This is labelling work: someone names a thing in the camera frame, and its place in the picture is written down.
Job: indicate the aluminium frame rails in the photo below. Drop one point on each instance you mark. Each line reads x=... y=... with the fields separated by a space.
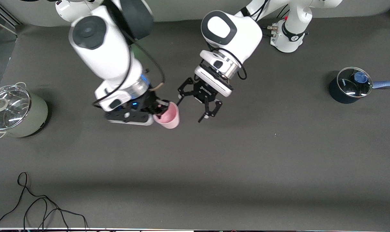
x=4 y=21

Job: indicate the cream cooking pot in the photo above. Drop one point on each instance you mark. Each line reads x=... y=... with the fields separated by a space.
x=34 y=119

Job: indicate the glass lid with beige knob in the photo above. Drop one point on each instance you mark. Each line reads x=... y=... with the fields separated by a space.
x=13 y=109

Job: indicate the dark blue saucepan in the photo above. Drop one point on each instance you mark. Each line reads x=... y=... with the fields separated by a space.
x=338 y=95

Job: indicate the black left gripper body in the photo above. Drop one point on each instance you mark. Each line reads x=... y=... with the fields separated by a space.
x=204 y=92

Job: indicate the glass lid with blue knob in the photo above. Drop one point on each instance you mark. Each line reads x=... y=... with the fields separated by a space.
x=351 y=85

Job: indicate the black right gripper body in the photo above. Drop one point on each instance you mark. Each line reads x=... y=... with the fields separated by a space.
x=151 y=100

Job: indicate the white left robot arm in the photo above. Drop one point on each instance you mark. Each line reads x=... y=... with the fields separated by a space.
x=243 y=35

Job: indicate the pink plastic cup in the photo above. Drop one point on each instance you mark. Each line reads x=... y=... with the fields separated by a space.
x=170 y=118

